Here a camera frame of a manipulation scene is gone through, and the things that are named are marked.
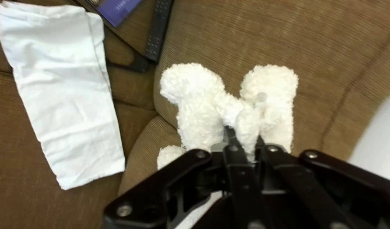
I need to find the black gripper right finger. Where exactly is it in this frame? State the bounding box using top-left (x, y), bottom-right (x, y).
top-left (256, 136), bottom-right (390, 229)

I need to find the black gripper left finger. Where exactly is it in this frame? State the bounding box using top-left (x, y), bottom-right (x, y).
top-left (103, 142), bottom-right (254, 229)

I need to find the white fluffy toy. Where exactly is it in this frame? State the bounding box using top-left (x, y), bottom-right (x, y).
top-left (155, 62), bottom-right (300, 229)

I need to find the brown fabric sofa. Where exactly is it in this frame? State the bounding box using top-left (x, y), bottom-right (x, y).
top-left (0, 0), bottom-right (390, 229)

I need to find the cream pillow with blue tassels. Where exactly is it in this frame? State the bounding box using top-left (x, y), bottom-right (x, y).
top-left (347, 86), bottom-right (390, 183)

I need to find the white folded cloth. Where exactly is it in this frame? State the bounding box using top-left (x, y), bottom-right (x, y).
top-left (0, 0), bottom-right (127, 191)

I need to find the black remote control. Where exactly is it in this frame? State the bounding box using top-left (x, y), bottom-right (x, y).
top-left (144, 0), bottom-right (176, 65)

